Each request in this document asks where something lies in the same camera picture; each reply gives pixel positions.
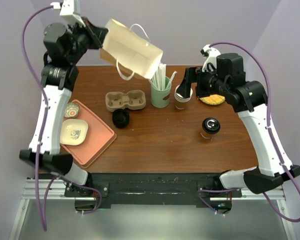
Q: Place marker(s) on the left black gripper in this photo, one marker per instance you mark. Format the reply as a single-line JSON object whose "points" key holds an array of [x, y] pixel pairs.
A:
{"points": [[97, 35]]}

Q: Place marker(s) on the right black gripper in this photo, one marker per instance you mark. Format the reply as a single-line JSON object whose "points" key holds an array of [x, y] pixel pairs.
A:
{"points": [[192, 75]]}

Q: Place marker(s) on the stack of paper cups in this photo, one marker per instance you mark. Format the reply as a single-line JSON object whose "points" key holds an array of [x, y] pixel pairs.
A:
{"points": [[181, 102]]}

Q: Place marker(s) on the brown paper bag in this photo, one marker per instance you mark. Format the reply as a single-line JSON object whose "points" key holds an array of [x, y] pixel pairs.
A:
{"points": [[132, 55]]}

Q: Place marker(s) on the black cup lid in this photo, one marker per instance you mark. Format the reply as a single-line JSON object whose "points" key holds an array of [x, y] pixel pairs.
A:
{"points": [[211, 125]]}

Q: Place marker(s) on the cardboard cup carrier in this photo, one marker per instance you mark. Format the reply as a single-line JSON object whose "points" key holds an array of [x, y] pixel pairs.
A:
{"points": [[132, 100]]}

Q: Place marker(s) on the single brown paper cup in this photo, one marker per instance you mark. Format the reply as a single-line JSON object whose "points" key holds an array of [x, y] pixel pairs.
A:
{"points": [[206, 135]]}

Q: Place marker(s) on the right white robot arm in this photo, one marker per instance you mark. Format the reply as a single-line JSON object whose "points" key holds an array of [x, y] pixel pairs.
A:
{"points": [[250, 102]]}

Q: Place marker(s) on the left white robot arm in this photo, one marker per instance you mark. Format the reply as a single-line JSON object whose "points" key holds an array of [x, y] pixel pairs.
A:
{"points": [[65, 46]]}

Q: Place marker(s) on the wrapped straws bundle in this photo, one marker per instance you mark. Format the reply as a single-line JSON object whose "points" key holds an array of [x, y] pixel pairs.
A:
{"points": [[159, 81]]}

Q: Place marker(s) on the yellow woven coaster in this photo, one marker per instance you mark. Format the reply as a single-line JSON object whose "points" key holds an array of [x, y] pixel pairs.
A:
{"points": [[213, 100]]}

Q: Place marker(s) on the green straw holder cup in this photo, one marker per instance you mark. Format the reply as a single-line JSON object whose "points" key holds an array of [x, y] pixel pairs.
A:
{"points": [[159, 98]]}

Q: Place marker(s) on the stack of black lids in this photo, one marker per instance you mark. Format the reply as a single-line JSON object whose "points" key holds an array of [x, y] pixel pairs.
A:
{"points": [[120, 118]]}

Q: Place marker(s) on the small floral dish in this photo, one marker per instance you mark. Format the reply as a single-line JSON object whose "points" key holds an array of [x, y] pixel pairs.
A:
{"points": [[72, 110]]}

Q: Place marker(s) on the cream square bowl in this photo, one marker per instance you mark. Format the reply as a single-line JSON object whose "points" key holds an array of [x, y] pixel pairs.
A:
{"points": [[73, 132]]}

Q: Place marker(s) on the pink plastic tray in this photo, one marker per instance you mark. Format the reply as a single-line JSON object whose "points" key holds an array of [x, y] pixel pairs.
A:
{"points": [[99, 137]]}

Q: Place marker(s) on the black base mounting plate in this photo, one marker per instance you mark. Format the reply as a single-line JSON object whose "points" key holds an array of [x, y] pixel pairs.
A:
{"points": [[190, 189]]}

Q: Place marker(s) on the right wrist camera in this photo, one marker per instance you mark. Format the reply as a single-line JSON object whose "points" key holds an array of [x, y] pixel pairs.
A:
{"points": [[211, 55]]}

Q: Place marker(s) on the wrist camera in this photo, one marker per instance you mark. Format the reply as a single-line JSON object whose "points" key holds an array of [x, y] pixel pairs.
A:
{"points": [[70, 12], [211, 55]]}

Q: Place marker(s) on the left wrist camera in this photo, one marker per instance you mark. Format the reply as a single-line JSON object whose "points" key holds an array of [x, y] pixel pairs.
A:
{"points": [[70, 12]]}

